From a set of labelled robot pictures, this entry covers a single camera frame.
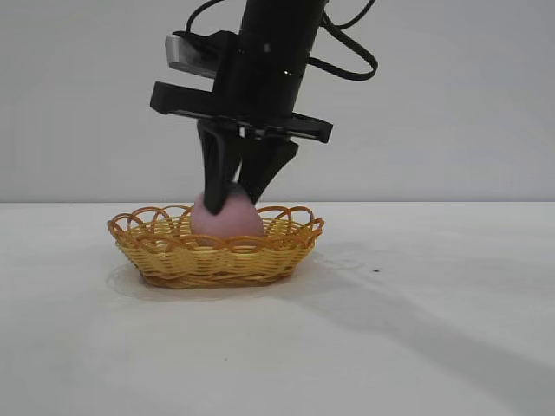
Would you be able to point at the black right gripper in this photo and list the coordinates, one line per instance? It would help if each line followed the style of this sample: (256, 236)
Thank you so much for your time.
(260, 95)

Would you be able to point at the pink peach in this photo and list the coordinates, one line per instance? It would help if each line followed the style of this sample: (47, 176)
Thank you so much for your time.
(234, 221)

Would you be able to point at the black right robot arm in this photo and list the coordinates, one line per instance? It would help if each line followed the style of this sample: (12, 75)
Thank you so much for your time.
(282, 30)

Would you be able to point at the yellow woven wicker basket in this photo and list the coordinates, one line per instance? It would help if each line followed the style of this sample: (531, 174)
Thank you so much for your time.
(208, 268)

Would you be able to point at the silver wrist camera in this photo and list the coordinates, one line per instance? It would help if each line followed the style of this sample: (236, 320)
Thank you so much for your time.
(191, 54)

